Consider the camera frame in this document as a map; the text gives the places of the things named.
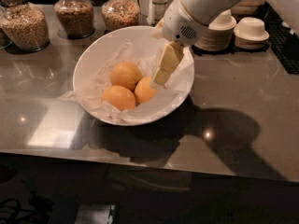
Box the glass cereal jar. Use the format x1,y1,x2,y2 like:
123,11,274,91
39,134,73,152
0,0,50,52
54,0,94,38
102,0,140,32

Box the white bowl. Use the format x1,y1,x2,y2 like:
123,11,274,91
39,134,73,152
72,25,196,127

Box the right glass cereal jar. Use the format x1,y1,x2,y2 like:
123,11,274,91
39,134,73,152
102,0,140,32

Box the left glass cereal jar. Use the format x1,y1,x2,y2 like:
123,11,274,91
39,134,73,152
0,0,50,52

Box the middle glass cereal jar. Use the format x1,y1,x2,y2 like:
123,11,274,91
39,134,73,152
54,0,94,38

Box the orange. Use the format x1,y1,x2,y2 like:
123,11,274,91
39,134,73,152
110,62,143,91
101,85,135,111
135,77,157,103

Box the white crumpled paper liner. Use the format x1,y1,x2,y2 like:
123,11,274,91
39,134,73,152
57,39,194,124

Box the large stack paper bowls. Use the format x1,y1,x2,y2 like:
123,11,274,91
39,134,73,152
195,9,236,51

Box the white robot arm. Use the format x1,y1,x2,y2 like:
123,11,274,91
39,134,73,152
150,0,299,89

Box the black rubber mat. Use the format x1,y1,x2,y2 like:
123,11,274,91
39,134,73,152
269,23,299,75

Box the grey box below counter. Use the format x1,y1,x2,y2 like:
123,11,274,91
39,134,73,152
75,204,116,224

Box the clear glass bottle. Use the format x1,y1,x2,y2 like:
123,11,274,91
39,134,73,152
151,0,168,25

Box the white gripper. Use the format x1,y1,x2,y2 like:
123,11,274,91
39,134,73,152
150,0,207,90

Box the small stack paper bowls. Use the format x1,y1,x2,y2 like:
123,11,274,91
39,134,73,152
234,17,269,49

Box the partial glass jar far left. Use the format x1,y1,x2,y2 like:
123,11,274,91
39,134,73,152
0,7,11,49

